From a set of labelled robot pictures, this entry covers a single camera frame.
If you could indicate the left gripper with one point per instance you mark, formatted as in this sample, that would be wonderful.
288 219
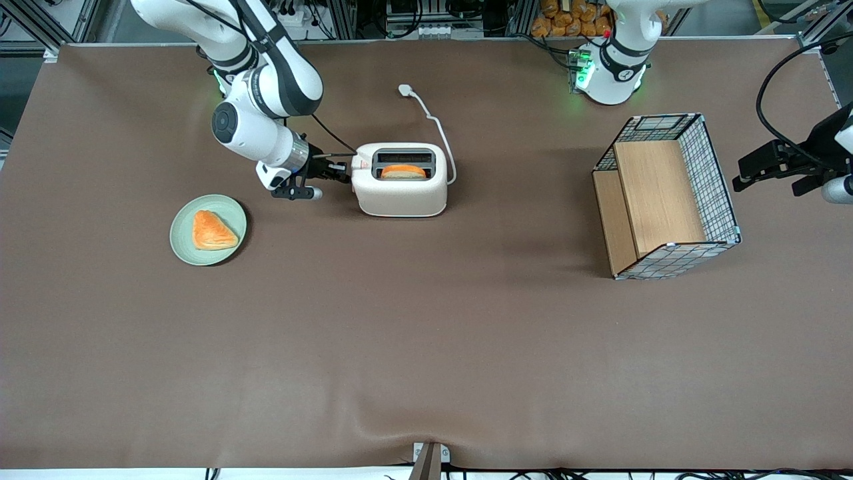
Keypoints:
814 148

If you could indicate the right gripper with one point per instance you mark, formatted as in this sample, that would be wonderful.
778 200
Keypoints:
318 166

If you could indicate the white two-slot toaster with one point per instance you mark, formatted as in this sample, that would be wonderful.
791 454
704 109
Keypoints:
400 196

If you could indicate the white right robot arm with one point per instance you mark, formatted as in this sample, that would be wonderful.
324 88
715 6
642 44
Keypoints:
280 73

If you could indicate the toast slice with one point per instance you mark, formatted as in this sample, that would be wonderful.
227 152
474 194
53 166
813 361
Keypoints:
403 172

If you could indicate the triangular orange pastry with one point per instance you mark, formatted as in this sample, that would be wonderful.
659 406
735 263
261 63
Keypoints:
212 232

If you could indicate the white power strip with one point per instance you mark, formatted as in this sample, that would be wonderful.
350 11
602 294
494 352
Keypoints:
293 14

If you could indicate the pale green plate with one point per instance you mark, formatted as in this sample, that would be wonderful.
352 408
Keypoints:
183 240

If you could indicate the bag of bread rolls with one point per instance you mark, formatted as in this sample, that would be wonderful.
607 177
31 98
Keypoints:
566 20

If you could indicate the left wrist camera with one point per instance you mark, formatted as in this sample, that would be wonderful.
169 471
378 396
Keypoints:
836 190

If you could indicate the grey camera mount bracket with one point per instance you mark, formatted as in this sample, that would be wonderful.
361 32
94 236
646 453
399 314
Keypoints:
430 460

